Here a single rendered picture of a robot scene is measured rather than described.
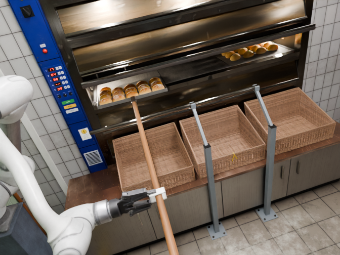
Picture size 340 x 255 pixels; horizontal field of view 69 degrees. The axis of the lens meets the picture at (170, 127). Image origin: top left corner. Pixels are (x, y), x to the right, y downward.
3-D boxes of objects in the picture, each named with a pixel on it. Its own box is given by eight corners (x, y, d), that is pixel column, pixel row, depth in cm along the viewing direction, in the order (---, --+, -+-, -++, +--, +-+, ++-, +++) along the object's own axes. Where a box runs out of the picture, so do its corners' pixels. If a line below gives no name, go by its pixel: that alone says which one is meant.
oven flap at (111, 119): (103, 133, 205) (96, 110, 201) (296, 79, 225) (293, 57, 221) (102, 134, 201) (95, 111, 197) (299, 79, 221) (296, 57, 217)
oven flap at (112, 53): (80, 75, 177) (72, 46, 173) (303, 19, 197) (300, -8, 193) (79, 74, 173) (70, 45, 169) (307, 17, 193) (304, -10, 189)
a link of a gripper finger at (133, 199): (123, 201, 104) (122, 199, 103) (148, 190, 104) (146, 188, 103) (124, 208, 101) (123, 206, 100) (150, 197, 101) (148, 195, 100)
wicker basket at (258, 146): (182, 144, 231) (177, 120, 216) (238, 128, 237) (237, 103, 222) (199, 180, 190) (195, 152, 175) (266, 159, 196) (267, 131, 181)
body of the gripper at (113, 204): (107, 196, 103) (128, 189, 104) (113, 209, 107) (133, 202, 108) (107, 210, 96) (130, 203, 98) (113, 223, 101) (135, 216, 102)
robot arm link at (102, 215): (100, 212, 108) (113, 208, 108) (100, 229, 100) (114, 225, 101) (93, 198, 103) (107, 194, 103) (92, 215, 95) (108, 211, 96)
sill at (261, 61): (94, 107, 199) (92, 103, 197) (294, 54, 220) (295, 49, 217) (94, 111, 194) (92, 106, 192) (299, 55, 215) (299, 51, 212)
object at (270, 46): (207, 46, 269) (206, 41, 266) (247, 36, 274) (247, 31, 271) (231, 62, 218) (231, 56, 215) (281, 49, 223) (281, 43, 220)
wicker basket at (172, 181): (120, 163, 224) (111, 139, 209) (179, 145, 231) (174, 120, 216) (125, 204, 183) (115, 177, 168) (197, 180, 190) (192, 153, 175)
